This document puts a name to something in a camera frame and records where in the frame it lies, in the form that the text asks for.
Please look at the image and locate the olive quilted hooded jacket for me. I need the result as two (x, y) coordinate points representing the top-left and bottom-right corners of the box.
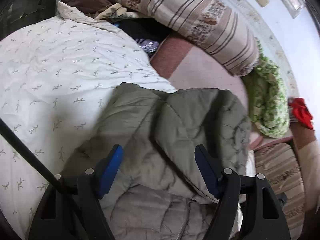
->
(63, 83), (251, 239)

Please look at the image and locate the brown striped side cushion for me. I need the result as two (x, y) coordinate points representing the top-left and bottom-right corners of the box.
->
(255, 143), (305, 239)

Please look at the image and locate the pink bed headboard pad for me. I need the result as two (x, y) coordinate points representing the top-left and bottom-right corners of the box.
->
(290, 122), (319, 211)

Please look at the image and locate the green white patterned blanket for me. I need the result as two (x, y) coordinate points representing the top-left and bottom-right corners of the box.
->
(241, 43), (290, 138)

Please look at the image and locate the red cloth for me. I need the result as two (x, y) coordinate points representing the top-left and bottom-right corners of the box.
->
(288, 98), (314, 130)

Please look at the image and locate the white leaf-print bed sheet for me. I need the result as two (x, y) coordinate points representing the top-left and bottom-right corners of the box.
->
(1, 3), (183, 239)

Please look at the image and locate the pink folded blanket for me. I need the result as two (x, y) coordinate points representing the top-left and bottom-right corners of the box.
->
(150, 33), (263, 151)

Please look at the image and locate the striped floral folded quilt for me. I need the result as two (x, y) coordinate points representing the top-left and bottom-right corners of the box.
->
(109, 0), (259, 76)

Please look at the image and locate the black cable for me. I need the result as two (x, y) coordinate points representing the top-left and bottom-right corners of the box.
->
(0, 118), (66, 196)

